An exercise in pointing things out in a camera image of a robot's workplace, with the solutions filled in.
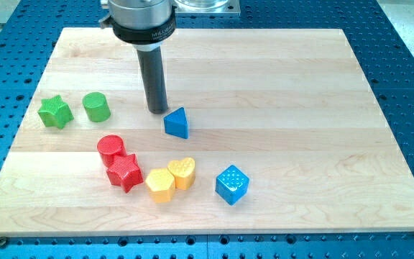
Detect blue cube block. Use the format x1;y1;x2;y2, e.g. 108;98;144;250
215;165;249;206

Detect green cylinder block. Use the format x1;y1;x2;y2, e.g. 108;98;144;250
82;92;111;122

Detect light wooden board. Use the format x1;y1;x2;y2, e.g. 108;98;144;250
0;28;414;237

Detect red cylinder block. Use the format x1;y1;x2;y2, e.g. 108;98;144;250
96;135;127;167

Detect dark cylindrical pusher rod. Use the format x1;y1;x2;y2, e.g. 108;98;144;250
137;47;168;114

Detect yellow hexagon block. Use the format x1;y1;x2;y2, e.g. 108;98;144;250
145;168;175;203

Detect green star block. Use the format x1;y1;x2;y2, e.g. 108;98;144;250
37;95;74;129

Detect red star block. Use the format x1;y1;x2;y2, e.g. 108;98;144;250
106;154;144;193

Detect yellow heart block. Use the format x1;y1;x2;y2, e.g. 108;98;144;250
167;157;196;190

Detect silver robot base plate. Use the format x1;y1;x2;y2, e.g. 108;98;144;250
172;0;241;17

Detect blue triangle block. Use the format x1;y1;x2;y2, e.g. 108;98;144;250
163;107;189;139

